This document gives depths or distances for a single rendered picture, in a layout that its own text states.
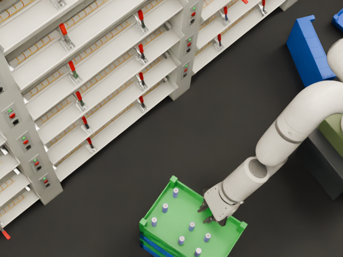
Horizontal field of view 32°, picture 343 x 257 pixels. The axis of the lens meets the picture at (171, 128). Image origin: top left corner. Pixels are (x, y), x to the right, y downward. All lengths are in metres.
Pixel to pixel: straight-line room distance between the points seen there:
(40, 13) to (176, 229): 0.94
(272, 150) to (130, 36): 0.60
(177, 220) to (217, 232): 0.14
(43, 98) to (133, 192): 0.77
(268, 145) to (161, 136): 1.00
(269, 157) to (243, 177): 0.13
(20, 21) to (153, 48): 0.74
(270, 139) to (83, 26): 0.59
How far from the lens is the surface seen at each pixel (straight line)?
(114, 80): 2.04
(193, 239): 2.06
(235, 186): 1.73
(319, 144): 2.29
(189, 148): 2.50
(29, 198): 2.34
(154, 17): 1.92
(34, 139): 1.90
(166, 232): 2.06
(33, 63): 1.63
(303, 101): 1.47
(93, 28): 1.67
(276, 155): 1.59
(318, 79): 2.55
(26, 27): 1.46
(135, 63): 2.06
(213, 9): 2.20
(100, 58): 1.85
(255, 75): 2.68
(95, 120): 2.19
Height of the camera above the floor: 2.33
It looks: 67 degrees down
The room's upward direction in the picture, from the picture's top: 6 degrees clockwise
